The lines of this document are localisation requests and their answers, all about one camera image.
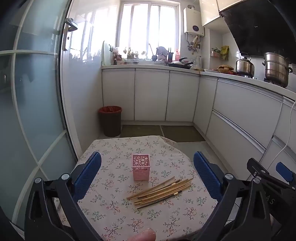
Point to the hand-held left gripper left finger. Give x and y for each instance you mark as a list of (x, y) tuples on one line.
[(89, 176)]

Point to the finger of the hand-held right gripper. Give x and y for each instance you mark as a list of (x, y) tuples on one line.
[(256, 166), (285, 171)]

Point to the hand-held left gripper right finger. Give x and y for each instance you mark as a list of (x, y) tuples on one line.
[(207, 176)]

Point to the pile of mixed chopsticks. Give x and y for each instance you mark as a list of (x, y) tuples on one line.
[(159, 191)]

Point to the pink perforated holder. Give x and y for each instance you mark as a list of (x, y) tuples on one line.
[(141, 168)]

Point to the floral tablecloth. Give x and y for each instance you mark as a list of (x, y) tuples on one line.
[(115, 208)]

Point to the brown floor mat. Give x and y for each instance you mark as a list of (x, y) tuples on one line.
[(141, 131), (182, 134)]

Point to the white base cabinet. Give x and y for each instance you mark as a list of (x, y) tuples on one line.
[(150, 95), (240, 115)]

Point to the brown trash bin red liner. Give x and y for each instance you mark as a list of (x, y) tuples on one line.
[(110, 122)]

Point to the white countertop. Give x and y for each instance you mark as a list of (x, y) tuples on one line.
[(254, 81)]

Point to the frosted glass door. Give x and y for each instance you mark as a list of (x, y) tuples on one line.
[(34, 104)]

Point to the steel steamer pot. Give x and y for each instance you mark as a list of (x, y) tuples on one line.
[(276, 69)]

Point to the steel kettle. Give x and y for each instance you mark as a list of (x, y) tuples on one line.
[(244, 66)]

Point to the basket of food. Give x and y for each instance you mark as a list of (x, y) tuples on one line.
[(225, 68)]

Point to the black frying pan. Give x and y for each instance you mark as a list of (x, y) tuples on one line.
[(180, 64)]

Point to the yellow hanging bag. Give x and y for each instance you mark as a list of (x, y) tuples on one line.
[(224, 52)]

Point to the steel basin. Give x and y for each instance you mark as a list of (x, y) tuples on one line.
[(131, 61)]

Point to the pale green cutting board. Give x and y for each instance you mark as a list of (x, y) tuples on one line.
[(106, 54)]

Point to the red bottle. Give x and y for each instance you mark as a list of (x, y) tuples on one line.
[(177, 55)]

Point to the small potted plants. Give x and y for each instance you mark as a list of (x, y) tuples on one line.
[(131, 54)]

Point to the water heater pipes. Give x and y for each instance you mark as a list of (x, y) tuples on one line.
[(193, 44)]

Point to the black range hood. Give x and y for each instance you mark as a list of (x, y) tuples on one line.
[(259, 27)]

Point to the white water heater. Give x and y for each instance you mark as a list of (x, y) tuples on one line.
[(193, 20)]

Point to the kitchen window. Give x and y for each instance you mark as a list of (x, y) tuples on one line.
[(148, 25)]

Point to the white upper cabinet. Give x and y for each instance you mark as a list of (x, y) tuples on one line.
[(209, 11)]

